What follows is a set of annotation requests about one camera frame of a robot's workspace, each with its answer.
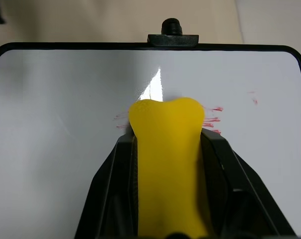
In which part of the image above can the black-framed whiteboard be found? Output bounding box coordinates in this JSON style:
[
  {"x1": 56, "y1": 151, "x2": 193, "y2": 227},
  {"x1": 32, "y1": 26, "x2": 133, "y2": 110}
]
[{"x1": 0, "y1": 41, "x2": 301, "y2": 239}]

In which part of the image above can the black marker holder clip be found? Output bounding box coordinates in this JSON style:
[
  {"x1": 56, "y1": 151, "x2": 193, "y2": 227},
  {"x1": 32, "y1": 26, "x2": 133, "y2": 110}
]
[{"x1": 147, "y1": 33, "x2": 200, "y2": 48}]

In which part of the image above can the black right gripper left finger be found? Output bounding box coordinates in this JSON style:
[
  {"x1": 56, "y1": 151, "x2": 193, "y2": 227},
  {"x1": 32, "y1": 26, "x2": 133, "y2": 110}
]
[{"x1": 74, "y1": 133, "x2": 141, "y2": 239}]

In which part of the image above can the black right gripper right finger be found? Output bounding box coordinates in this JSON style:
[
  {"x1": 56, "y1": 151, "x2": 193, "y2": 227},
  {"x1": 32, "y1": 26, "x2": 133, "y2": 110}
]
[{"x1": 199, "y1": 128, "x2": 296, "y2": 239}]

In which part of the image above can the red marker drawing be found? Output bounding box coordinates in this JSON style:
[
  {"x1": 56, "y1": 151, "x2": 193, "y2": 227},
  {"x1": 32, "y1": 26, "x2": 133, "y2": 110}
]
[{"x1": 113, "y1": 91, "x2": 259, "y2": 135}]

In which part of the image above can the yellow bone-shaped eraser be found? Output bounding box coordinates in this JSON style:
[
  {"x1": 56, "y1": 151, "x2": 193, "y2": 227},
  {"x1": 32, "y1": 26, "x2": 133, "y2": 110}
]
[{"x1": 128, "y1": 96, "x2": 213, "y2": 239}]

